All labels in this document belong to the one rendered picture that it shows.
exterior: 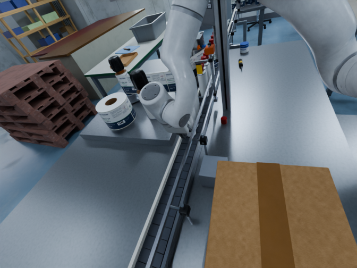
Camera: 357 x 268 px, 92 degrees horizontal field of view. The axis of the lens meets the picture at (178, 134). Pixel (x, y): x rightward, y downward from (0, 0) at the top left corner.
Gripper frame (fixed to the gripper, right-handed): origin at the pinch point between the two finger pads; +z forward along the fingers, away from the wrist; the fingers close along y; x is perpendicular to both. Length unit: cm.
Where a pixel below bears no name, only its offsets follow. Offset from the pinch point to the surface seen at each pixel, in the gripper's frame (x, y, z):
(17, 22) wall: -377, 638, 87
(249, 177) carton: 19.8, -28.2, -23.4
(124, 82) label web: -42, 56, 11
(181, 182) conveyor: 20.7, -2.9, 1.9
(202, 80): -38.4, -1.1, 10.5
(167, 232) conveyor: 38.7, -3.1, -4.8
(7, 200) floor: 68, 245, 79
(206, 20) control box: -45.2, -8.5, -19.4
